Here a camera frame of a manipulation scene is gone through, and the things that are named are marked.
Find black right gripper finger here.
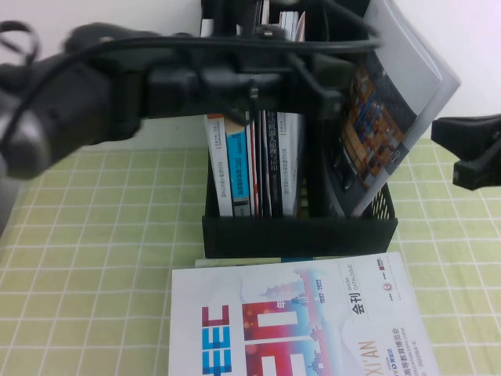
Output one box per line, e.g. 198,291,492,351
452,156,501,192
430,114,501,160

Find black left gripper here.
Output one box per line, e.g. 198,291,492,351
187,37,364,123

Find white orange-band book curled cover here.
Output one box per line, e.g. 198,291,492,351
276,10,307,219

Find black spine robot book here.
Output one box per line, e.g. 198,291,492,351
261,107,283,219

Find blue spine book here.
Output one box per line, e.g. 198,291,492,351
225,115,251,219

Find thick white orange-band book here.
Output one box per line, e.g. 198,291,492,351
201,19,232,219

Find black plastic book holder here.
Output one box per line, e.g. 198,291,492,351
199,0,398,259

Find grey brochure robot strip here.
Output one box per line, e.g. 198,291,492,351
366,0,462,219

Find thin magazines bundle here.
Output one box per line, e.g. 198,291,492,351
246,111,262,219

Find dark thin magazine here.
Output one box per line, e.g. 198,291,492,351
256,109,273,219

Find white show catalogue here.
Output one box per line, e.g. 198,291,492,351
168,251,438,376

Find green checkered tablecloth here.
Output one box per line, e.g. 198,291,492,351
0,136,501,376

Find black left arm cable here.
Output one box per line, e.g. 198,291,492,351
0,0,384,157

